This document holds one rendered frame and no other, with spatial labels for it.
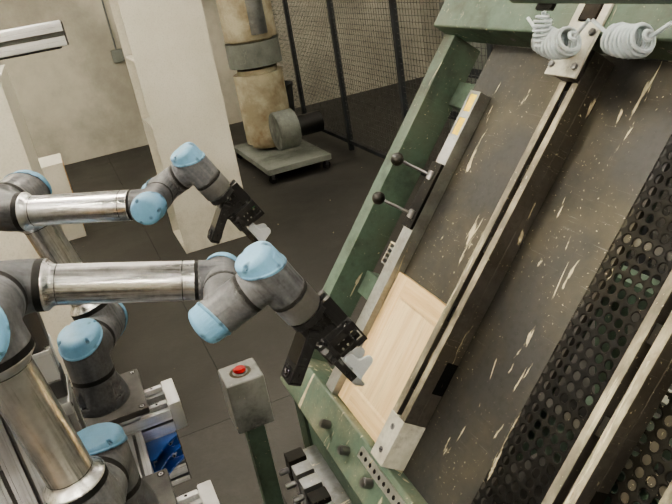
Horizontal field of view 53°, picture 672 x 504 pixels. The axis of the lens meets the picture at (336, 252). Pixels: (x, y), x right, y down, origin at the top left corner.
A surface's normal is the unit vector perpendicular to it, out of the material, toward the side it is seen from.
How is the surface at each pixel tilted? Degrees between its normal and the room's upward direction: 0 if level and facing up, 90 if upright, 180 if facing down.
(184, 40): 90
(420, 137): 90
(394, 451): 90
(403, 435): 90
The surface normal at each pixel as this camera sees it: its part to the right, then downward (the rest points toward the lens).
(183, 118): 0.40, 0.32
